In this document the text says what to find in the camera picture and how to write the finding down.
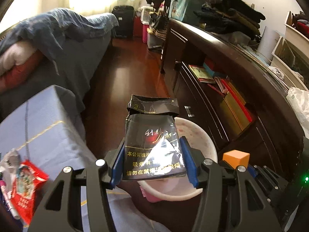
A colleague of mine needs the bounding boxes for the white plastic bag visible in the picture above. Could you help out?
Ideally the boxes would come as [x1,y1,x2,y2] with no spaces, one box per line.
[286,87,309,136]

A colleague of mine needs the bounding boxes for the dark wooden cabinet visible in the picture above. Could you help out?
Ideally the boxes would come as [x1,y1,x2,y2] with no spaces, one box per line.
[160,19,309,182]

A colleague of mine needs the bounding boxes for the black cigarette pack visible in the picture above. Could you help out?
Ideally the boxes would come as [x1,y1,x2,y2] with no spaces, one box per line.
[122,94,187,182]

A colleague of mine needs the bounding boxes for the teal bag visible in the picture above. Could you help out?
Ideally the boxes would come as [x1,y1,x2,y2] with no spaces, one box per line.
[168,0,210,26]

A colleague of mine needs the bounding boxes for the stack of dark clothes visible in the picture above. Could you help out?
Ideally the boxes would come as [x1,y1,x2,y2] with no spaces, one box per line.
[194,0,266,39]

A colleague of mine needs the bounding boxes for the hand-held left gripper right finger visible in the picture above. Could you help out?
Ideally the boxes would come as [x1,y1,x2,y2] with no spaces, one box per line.
[179,136,283,232]

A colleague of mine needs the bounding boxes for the black suitcase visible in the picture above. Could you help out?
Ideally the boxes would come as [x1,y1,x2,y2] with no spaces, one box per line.
[111,5,135,38]

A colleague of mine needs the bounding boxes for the light blue cloth yellow lines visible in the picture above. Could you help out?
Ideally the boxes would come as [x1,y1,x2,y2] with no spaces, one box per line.
[0,84,169,232]

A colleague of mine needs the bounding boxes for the orange cube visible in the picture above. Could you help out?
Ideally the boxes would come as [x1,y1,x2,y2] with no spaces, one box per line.
[222,150,250,168]

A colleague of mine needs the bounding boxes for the red and green book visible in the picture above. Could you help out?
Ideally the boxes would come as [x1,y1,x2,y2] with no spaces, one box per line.
[188,65,216,84]

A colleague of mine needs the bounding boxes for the red snack packet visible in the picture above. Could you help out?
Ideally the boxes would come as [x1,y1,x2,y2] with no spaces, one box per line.
[11,160,50,225]

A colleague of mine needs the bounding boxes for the white bin with pink base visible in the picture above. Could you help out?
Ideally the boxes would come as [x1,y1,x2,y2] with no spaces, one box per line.
[139,117,218,203]

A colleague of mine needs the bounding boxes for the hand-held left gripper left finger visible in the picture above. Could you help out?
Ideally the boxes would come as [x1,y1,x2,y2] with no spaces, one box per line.
[28,142,126,232]

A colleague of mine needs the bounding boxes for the teal flat box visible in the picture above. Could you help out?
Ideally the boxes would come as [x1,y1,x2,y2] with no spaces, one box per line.
[203,59,222,78]

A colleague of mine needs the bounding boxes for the yellow flat box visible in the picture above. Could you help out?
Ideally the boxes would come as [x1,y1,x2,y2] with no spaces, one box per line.
[219,93,251,131]

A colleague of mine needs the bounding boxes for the white plastic container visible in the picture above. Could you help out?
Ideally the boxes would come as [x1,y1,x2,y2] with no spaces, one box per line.
[141,5,155,22]

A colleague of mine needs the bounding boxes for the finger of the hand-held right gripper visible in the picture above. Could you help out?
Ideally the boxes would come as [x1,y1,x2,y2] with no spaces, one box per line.
[246,165,288,195]

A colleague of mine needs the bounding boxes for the red storage box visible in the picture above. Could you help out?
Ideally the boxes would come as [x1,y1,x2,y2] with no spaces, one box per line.
[133,16,143,38]

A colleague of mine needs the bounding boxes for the blue blanket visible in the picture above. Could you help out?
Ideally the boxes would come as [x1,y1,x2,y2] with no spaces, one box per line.
[0,8,120,78]

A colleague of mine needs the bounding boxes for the white shelf unit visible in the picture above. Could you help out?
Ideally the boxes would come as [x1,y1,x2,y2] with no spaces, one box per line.
[270,11,309,90]

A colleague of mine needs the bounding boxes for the red pillow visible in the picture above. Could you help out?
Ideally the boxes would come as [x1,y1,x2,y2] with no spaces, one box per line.
[0,53,46,88]

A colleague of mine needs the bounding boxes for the bed with grey sheet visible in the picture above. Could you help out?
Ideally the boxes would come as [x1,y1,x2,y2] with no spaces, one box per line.
[0,32,114,126]

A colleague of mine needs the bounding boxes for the white paper roll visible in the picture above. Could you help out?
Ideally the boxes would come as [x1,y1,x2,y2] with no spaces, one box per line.
[256,26,280,61]

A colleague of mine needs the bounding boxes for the white crumpled wrapper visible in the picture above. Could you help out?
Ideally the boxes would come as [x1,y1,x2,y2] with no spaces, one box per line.
[0,149,23,174]

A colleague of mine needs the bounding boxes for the white pillow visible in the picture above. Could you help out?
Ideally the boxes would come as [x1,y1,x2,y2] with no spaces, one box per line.
[0,41,37,75]

